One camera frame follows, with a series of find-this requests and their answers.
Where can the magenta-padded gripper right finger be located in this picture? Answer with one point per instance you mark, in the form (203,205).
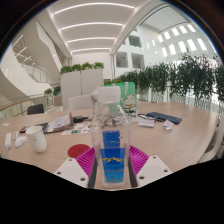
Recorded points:
(153,170)

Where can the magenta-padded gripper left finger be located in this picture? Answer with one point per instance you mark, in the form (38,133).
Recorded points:
(73,171)

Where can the clear blue-labelled water bottle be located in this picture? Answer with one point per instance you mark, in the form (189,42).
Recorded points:
(111,133)

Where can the flat round red coaster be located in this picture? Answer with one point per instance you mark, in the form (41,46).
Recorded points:
(77,151)

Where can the white paper label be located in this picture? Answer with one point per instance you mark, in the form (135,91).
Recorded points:
(146,123)

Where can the small white packet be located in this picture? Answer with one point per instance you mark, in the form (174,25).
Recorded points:
(168,124)

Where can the white paper cup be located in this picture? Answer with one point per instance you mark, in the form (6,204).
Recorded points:
(37,140)

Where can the open printed booklet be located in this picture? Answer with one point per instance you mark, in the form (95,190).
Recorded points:
(60,122)

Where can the dark blue phone case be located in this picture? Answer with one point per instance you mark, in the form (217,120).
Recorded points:
(164,118)

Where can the small black device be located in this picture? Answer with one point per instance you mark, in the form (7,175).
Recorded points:
(80,118)

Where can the white computer mouse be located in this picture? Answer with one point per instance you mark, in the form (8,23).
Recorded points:
(20,141)

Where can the small grey-white device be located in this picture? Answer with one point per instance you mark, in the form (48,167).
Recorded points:
(16,135)

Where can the white power strip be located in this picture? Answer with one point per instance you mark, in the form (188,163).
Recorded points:
(8,140)

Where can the black chair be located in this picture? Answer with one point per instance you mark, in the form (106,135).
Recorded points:
(35,109)

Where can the brown planter with plants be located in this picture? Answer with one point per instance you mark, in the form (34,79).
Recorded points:
(55,95)

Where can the green tote bag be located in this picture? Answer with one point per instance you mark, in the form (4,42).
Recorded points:
(128,91)

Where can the white cabinet with plants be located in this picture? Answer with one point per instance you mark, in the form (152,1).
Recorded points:
(80,85)

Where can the green hedge row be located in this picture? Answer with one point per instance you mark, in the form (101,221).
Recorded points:
(180,80)

